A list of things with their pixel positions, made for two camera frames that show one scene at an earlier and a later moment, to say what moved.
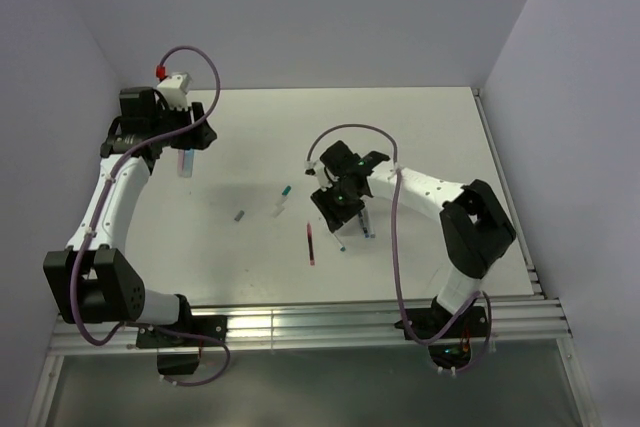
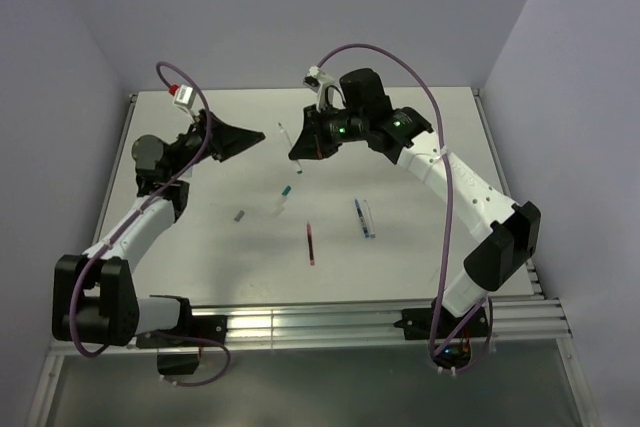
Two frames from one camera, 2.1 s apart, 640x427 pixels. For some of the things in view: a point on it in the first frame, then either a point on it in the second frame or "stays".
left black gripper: x=197 y=137 → x=224 y=140
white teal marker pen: x=342 y=247 → x=300 y=170
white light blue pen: x=370 y=225 stays
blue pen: x=364 y=229 stays
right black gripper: x=334 y=215 → x=307 y=146
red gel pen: x=311 y=244 stays
